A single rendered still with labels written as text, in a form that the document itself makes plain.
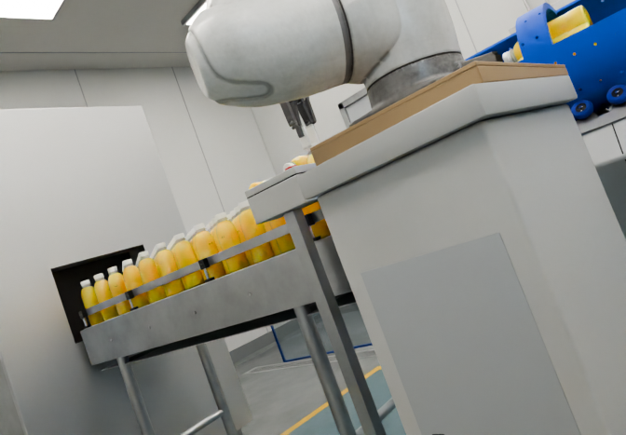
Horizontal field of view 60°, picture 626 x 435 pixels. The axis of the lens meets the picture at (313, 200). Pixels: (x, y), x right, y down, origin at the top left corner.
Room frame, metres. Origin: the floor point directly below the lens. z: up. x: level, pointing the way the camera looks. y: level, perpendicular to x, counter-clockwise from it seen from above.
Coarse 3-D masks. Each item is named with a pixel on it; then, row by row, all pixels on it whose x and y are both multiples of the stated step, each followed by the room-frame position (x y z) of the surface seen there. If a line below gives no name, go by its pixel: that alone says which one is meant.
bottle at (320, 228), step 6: (312, 204) 1.58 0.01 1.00; (318, 204) 1.59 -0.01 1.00; (306, 210) 1.58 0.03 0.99; (312, 210) 1.58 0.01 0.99; (318, 222) 1.58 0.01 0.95; (324, 222) 1.59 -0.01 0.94; (312, 228) 1.58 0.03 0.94; (318, 228) 1.58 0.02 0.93; (324, 228) 1.59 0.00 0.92; (318, 234) 1.58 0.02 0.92; (324, 234) 1.58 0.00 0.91; (330, 234) 1.60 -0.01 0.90
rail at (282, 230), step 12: (312, 216) 1.56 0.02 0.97; (276, 228) 1.65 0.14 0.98; (252, 240) 1.72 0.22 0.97; (264, 240) 1.69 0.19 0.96; (228, 252) 1.80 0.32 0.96; (240, 252) 1.76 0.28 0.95; (192, 264) 1.92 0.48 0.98; (168, 276) 2.02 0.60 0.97; (180, 276) 1.97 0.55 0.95; (144, 288) 2.12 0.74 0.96; (108, 300) 2.29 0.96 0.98; (120, 300) 2.24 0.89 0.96
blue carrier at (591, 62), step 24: (576, 0) 1.28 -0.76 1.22; (600, 0) 1.28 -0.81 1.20; (624, 0) 1.27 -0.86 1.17; (528, 24) 1.21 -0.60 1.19; (600, 24) 1.10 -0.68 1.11; (624, 24) 1.07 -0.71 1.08; (504, 48) 1.42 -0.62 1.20; (528, 48) 1.19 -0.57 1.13; (552, 48) 1.16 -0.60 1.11; (576, 48) 1.13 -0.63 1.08; (600, 48) 1.11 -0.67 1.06; (624, 48) 1.09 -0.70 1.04; (576, 72) 1.15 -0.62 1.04; (600, 72) 1.13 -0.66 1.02; (624, 72) 1.12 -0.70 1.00; (600, 96) 1.18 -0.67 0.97
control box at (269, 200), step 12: (300, 168) 1.41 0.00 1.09; (312, 168) 1.45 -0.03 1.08; (276, 180) 1.43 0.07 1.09; (288, 180) 1.41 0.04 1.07; (252, 192) 1.49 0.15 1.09; (264, 192) 1.47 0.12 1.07; (276, 192) 1.44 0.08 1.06; (288, 192) 1.42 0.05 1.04; (300, 192) 1.39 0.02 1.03; (252, 204) 1.50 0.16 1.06; (264, 204) 1.48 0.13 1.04; (276, 204) 1.45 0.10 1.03; (288, 204) 1.43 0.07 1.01; (300, 204) 1.40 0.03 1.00; (264, 216) 1.49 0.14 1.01; (276, 216) 1.48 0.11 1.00
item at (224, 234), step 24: (240, 216) 1.75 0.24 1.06; (192, 240) 1.98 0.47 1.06; (216, 240) 1.89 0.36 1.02; (240, 240) 1.82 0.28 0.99; (288, 240) 1.66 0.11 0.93; (144, 264) 2.12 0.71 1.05; (168, 264) 2.04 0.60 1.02; (216, 264) 1.89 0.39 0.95; (240, 264) 1.81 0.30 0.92; (96, 288) 2.35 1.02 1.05; (120, 288) 2.28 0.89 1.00; (168, 288) 2.05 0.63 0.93; (96, 312) 2.43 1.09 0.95; (120, 312) 2.28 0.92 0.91
